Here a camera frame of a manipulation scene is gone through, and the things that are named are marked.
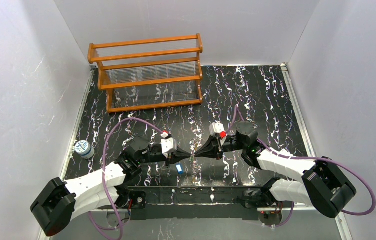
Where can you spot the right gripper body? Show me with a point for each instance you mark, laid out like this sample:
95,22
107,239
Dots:
219,148

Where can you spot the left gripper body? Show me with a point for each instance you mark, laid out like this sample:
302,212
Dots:
168,156

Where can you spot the silver keyring holder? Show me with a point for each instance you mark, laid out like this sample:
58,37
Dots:
192,158

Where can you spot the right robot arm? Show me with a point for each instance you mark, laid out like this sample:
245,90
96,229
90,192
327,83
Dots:
318,183

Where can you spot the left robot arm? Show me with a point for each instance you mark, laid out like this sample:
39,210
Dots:
61,201

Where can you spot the blue key tag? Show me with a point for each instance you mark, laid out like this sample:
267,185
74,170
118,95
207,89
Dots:
179,169

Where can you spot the blue white tape roll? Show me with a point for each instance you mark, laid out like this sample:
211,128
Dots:
84,149

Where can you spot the orange wooden shelf rack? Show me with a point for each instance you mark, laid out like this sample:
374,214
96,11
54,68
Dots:
149,73

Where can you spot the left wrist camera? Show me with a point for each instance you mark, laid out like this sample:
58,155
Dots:
168,144

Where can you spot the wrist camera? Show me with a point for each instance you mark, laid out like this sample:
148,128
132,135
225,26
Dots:
217,130
168,144

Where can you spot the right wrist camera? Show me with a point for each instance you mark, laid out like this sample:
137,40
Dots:
217,130

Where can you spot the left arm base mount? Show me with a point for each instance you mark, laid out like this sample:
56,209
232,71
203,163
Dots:
123,199

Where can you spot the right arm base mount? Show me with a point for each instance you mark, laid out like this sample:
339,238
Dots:
255,199

